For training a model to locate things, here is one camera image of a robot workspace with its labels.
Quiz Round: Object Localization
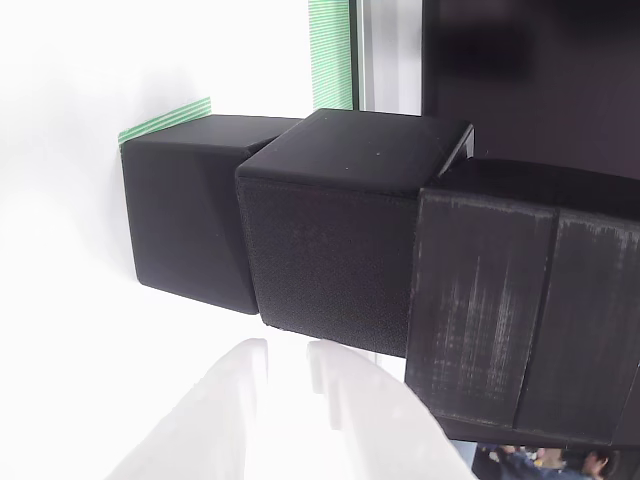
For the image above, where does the black cube block with seam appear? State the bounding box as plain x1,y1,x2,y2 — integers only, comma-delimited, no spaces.
403,157,640,450

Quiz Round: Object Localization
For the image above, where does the person's leg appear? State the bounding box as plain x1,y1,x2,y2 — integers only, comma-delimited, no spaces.
492,444,610,480

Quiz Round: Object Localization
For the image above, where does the green square marker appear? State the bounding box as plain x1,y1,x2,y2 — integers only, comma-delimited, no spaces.
117,96,214,147

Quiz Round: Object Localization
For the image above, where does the green striped strip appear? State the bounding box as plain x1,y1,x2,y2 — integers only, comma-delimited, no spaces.
307,0,354,115

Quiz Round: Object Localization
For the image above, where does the black flat panel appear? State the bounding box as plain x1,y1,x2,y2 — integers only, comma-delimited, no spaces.
420,0,640,180

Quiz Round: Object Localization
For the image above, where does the grey metal rail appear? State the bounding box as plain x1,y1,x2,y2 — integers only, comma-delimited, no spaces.
348,0,377,112

